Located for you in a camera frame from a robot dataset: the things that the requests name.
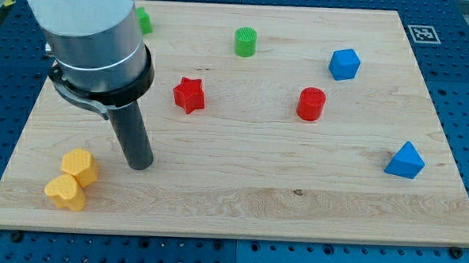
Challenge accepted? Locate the green block at top left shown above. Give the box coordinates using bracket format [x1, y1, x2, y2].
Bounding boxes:
[136, 7, 153, 35]

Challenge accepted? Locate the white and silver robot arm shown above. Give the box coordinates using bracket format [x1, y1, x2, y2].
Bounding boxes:
[27, 0, 154, 170]

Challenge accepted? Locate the light wooden board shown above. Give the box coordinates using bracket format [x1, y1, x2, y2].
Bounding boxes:
[0, 1, 469, 247]

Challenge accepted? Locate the white fiducial marker tag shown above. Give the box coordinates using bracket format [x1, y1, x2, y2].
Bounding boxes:
[407, 25, 440, 44]

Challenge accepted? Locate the yellow heart block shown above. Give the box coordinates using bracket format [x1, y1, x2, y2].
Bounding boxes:
[44, 174, 86, 211]

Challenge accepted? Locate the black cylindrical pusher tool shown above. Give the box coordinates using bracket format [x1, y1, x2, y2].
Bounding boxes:
[48, 49, 154, 170]

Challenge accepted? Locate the green cylinder block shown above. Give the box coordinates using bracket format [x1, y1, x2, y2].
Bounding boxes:
[234, 26, 257, 58]

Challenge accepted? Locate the blue triangular pyramid block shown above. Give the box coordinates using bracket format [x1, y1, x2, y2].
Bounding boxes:
[384, 142, 425, 179]

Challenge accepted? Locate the blue cube block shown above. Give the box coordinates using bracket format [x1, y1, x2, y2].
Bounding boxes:
[329, 48, 360, 81]

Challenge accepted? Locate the yellow hexagon block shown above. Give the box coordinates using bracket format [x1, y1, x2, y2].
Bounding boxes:
[61, 147, 99, 188]

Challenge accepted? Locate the red cylinder block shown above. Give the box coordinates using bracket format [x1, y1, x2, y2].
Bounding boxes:
[296, 86, 326, 121]

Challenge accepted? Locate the red star block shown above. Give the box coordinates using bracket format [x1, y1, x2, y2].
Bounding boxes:
[173, 77, 205, 114]

